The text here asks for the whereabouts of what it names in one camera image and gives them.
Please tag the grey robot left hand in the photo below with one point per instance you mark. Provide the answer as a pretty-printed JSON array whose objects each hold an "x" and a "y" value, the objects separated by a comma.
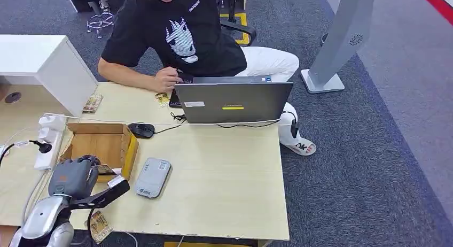
[{"x": 70, "y": 178}]

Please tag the wooden card box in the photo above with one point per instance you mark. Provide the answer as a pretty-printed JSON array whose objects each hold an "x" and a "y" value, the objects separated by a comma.
[{"x": 102, "y": 142}]

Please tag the brown wooden panel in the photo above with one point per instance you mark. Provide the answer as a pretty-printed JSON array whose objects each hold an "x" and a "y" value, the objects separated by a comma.
[{"x": 6, "y": 236}]

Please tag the grey kiosk stand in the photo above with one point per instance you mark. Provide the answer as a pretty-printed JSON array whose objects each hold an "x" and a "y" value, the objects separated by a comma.
[{"x": 339, "y": 40}]

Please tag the white sandal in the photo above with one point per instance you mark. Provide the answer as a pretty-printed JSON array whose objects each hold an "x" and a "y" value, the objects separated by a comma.
[{"x": 301, "y": 148}]

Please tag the white paper slip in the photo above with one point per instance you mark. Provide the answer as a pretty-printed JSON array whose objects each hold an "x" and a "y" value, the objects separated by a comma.
[{"x": 117, "y": 171}]

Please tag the black desk grommet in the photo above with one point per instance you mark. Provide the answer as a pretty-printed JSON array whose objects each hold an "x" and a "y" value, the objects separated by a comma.
[{"x": 13, "y": 97}]

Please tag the white cabinet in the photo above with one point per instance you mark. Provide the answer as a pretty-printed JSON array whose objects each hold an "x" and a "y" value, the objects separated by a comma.
[{"x": 53, "y": 68}]

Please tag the white power adapter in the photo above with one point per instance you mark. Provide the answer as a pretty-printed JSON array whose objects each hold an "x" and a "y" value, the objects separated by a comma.
[
  {"x": 52, "y": 123},
  {"x": 47, "y": 135}
]

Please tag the printed card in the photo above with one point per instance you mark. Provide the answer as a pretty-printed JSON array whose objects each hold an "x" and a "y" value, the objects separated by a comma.
[
  {"x": 100, "y": 227},
  {"x": 162, "y": 98},
  {"x": 104, "y": 170}
]

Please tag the yellow board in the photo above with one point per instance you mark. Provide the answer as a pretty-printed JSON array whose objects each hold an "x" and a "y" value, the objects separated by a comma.
[{"x": 198, "y": 245}]

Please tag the stack of printed cards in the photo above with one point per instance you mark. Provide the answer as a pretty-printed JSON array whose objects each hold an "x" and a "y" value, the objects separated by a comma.
[{"x": 92, "y": 103}]

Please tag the white power strip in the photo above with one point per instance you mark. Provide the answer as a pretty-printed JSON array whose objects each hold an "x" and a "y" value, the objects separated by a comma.
[{"x": 44, "y": 160}]

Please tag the black computer mouse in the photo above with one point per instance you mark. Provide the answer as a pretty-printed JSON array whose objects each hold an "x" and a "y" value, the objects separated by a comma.
[{"x": 141, "y": 130}]

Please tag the person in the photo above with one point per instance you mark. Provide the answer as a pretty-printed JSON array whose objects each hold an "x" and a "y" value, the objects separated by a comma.
[{"x": 198, "y": 36}]

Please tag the black plug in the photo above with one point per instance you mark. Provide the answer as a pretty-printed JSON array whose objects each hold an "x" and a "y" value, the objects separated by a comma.
[{"x": 44, "y": 147}]

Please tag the chrome stool base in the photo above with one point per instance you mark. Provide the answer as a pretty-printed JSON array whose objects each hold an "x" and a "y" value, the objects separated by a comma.
[{"x": 101, "y": 23}]

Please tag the person's right hand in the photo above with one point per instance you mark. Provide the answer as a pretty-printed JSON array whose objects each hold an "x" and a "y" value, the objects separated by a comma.
[{"x": 165, "y": 79}]

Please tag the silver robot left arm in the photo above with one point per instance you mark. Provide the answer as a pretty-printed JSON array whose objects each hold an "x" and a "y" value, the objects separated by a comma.
[{"x": 46, "y": 220}]

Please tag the grey laptop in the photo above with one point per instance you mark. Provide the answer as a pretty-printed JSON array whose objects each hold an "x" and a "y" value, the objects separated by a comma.
[{"x": 233, "y": 100}]

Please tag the grey flat device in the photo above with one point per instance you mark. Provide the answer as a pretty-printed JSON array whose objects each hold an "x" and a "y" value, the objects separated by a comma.
[{"x": 153, "y": 178}]

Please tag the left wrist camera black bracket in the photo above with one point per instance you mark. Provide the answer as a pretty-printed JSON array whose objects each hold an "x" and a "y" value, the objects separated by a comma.
[{"x": 102, "y": 195}]

